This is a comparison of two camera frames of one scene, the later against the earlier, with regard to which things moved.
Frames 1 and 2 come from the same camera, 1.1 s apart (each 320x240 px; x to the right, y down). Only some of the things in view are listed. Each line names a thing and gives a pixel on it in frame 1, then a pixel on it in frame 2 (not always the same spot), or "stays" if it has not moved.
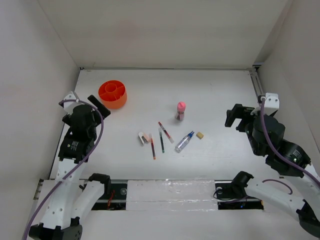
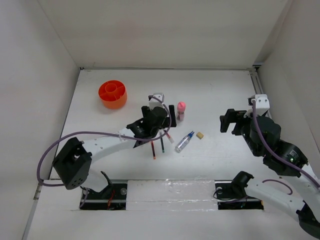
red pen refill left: x=153 y=149 stays
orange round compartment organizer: x=113 y=94 stays
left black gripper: x=105 y=112 -> x=165 y=123
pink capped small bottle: x=181 y=109 stays
